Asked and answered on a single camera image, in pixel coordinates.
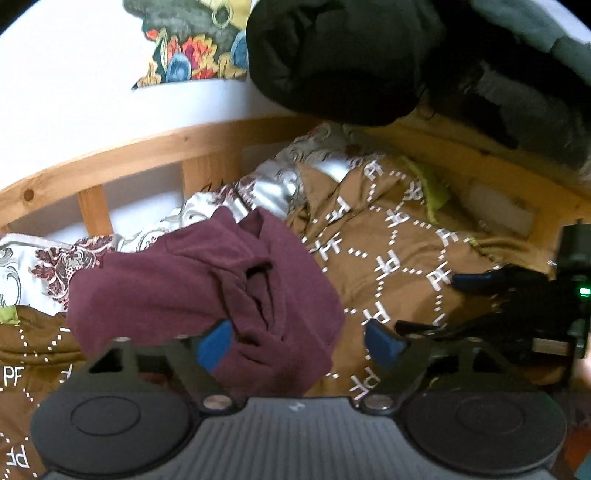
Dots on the black garment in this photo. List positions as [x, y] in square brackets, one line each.
[346, 60]

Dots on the grey green garment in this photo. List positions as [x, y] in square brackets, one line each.
[531, 27]

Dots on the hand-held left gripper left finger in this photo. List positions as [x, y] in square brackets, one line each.
[214, 345]

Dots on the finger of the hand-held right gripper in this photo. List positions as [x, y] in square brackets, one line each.
[443, 331]
[503, 281]

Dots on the colourful printed cloth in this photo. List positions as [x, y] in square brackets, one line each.
[194, 55]

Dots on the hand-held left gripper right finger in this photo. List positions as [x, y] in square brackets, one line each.
[381, 345]

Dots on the dark cloth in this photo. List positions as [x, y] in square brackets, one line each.
[508, 106]

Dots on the brown printed blanket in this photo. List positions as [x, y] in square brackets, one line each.
[406, 240]

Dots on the maroon garment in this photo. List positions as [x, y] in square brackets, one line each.
[161, 277]

